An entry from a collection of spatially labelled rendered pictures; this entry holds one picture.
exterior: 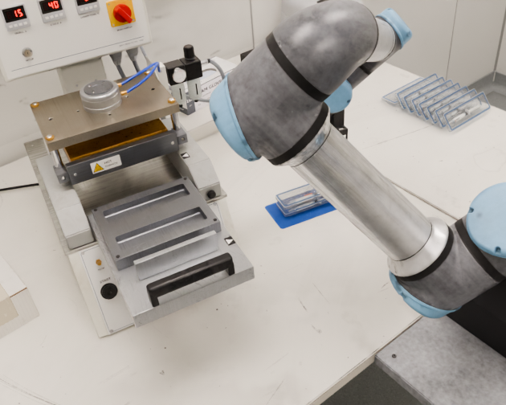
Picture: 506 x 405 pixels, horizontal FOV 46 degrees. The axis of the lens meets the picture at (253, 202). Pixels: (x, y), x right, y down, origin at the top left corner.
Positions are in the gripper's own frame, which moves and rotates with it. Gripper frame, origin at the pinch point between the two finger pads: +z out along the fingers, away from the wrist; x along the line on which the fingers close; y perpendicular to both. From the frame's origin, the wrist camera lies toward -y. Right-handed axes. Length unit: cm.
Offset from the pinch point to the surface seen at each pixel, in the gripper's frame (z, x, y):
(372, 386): 83, -11, 15
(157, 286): -18, -34, -47
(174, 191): -15.2, -8.3, -35.9
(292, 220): 7.8, -3.4, -7.6
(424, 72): 51, 109, 121
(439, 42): 38, 111, 129
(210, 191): -12.6, -8.4, -28.7
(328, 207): 7.7, -3.4, 2.3
